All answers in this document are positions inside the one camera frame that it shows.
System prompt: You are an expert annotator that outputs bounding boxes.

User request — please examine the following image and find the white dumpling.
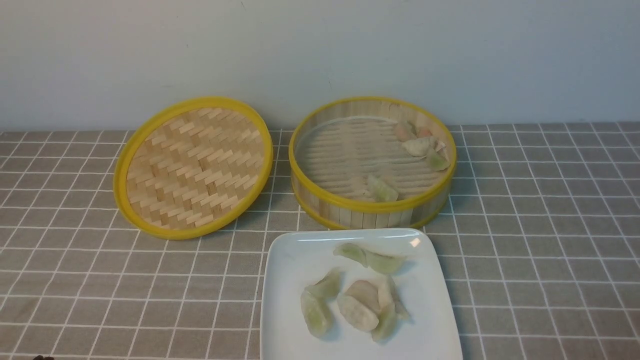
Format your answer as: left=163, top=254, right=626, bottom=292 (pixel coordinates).
left=401, top=136, right=438, bottom=158

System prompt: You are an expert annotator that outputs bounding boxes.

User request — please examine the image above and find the green dumpling steamer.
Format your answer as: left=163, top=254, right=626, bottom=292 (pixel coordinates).
left=425, top=148, right=450, bottom=172

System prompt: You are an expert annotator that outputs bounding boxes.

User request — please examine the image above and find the green dumpling plate top left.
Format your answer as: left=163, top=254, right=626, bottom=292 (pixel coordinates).
left=333, top=243, right=368, bottom=268

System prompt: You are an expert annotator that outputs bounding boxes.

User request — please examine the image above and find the green dumpling plate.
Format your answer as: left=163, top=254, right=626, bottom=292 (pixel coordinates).
left=371, top=302, right=398, bottom=343
left=364, top=249, right=407, bottom=275
left=333, top=243, right=368, bottom=268
left=301, top=291, right=334, bottom=338
left=305, top=268, right=342, bottom=299

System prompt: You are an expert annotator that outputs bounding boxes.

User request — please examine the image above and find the green dumpling plate middle left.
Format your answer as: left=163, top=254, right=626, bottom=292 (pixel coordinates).
left=305, top=268, right=342, bottom=299

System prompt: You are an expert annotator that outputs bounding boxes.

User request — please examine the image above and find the green dumpling plate top right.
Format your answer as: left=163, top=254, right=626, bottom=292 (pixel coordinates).
left=364, top=249, right=407, bottom=275

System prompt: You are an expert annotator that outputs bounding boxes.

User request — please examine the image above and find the pale pink dumpling plate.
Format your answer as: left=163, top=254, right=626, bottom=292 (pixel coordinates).
left=345, top=280, right=381, bottom=315

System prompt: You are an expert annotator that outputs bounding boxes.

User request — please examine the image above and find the white square plate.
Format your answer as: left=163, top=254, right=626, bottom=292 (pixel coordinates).
left=260, top=228, right=463, bottom=360

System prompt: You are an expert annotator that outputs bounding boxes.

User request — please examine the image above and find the green dumpling plate bottom left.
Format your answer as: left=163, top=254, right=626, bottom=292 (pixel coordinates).
left=301, top=291, right=334, bottom=338

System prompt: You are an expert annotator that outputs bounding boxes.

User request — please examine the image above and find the white dumpling plate centre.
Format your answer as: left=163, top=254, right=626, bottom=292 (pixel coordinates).
left=336, top=294, right=380, bottom=333

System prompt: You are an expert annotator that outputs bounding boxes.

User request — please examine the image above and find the green dumpling plate bottom right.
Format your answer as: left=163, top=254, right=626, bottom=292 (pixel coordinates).
left=371, top=302, right=398, bottom=343

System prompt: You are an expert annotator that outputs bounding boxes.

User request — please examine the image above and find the bamboo steamer basket yellow rim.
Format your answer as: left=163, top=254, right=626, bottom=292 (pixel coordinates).
left=289, top=96, right=458, bottom=230

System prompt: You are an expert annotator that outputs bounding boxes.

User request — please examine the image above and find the green dumpling in steamer front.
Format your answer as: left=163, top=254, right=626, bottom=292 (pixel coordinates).
left=366, top=174, right=399, bottom=203

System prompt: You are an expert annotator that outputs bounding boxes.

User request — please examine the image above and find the pink dumpling in steamer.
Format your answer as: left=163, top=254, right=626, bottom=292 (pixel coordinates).
left=394, top=121, right=433, bottom=142

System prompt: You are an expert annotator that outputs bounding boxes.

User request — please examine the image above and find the bamboo steamer lid yellow rim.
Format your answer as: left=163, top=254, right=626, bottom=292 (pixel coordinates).
left=113, top=96, right=274, bottom=240

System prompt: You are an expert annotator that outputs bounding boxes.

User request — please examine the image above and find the grey checked tablecloth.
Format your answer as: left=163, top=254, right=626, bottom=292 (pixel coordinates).
left=0, top=121, right=640, bottom=360

